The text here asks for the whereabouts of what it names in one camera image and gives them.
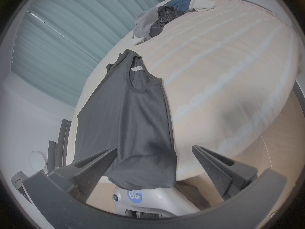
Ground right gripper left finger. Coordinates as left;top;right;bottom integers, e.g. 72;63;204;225
49;148;118;202

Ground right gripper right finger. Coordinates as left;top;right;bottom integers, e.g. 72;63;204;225
191;145;258;200

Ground black T-shirt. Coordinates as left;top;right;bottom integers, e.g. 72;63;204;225
71;49;178;190

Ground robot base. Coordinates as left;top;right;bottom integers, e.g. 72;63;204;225
111;182;202;219

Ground bed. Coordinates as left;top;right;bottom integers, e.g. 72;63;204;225
68;0;303;183

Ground pile of clothes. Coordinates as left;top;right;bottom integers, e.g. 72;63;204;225
132;0;216;45

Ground black chest of drawers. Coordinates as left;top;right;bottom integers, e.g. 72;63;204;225
58;118;72;170

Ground black dressing table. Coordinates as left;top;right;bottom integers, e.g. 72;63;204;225
48;140;58;175

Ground round white mirror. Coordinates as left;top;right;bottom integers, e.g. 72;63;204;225
28;150;47;172

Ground blue-green curtain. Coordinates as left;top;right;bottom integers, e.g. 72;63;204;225
27;0;167;64
11;11;100;108

